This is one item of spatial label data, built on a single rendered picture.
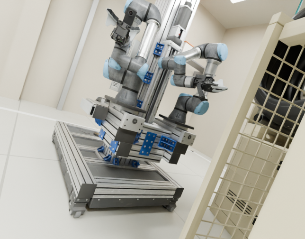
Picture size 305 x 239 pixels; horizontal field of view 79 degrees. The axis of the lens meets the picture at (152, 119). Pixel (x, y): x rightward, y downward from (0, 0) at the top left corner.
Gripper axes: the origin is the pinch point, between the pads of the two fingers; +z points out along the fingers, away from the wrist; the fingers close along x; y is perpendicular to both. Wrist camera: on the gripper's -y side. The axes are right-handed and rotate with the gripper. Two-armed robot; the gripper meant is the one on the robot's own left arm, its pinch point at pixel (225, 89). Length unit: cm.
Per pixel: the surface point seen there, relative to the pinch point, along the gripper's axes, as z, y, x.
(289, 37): 26, -32, -66
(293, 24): 26, -30, -67
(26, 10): -327, 85, -20
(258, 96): 17.9, -4.6, -4.6
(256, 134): 21.1, -21.9, 1.3
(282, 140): 32.0, -16.8, 13.0
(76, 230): -47, -102, -3
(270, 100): 23.4, -8.8, -8.9
